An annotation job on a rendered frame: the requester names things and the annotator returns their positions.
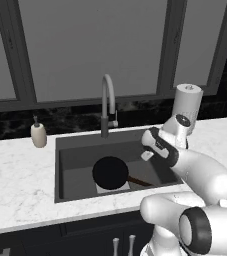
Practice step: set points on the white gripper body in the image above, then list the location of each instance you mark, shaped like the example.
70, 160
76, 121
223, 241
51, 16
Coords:
147, 155

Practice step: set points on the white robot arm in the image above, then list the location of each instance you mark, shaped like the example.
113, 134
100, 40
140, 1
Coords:
205, 180

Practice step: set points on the black frying pan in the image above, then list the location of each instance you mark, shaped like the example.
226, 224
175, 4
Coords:
110, 172

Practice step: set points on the white sponge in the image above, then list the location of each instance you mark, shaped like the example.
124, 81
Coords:
101, 190

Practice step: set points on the dark grey sink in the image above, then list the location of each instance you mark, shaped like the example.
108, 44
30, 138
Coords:
78, 156

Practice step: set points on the grey tap lever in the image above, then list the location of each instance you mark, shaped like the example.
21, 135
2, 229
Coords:
115, 118

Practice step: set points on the white paper towel roll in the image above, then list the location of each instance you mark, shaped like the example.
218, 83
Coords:
186, 100

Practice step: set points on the grey curved tap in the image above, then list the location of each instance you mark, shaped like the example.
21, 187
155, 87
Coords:
107, 100

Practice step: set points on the dark cupboard door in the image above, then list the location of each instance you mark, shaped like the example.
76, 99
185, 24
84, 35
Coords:
91, 243
141, 241

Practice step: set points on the beige soap dispenser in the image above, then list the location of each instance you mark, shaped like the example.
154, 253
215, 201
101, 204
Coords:
39, 135

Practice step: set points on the grey framed window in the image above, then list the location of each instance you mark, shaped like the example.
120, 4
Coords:
95, 50

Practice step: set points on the dark dishwasher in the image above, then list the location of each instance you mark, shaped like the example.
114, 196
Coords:
0, 246

